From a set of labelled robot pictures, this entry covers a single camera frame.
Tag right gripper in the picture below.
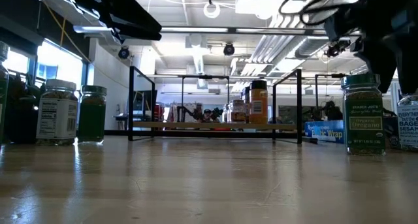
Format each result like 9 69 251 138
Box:
323 0 418 95

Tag white-lidded bagel seasoning jar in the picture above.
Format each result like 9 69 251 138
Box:
396 93 418 152

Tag green-lidded oregano jar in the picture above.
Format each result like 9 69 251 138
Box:
340 73 387 155

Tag purple-label spice jar black lid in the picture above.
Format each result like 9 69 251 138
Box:
242 86 251 123

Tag small glass jar yellow label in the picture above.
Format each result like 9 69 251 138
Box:
229 99 247 123

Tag orange spice jar black lid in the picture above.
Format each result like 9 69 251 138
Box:
249 80 269 125

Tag red background object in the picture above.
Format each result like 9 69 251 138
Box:
154 102 165 122

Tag overhead light bar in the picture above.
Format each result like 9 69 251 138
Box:
161 25 327 35

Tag blue plastic wrap box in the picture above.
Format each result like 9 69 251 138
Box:
304 116 401 150

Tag background robot arms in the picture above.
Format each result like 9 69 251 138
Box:
178 104 226 123

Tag potted succulent black pot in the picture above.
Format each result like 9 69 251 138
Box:
7 72 39 144

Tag black background frame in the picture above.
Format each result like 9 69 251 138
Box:
315 72 346 120
181 74 230 123

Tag white ceiling ring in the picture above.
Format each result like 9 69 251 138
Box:
203 0 221 20

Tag black wire rack wooden shelf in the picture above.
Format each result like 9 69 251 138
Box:
128 66 303 145

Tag black table frame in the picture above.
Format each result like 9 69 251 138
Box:
104 129 304 139

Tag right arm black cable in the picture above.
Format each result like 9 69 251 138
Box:
279 0 363 25

